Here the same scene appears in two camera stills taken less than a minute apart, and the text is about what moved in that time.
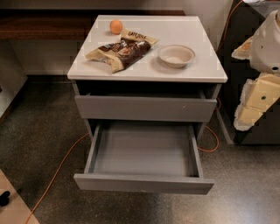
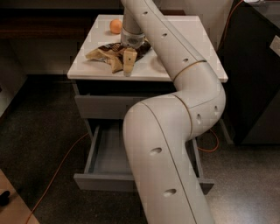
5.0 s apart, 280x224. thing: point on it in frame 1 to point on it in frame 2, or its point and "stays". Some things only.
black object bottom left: x=4 y=198 stays
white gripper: x=267 y=48 to x=131 y=39
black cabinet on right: x=239 y=27 stays
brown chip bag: x=122 y=52 stays
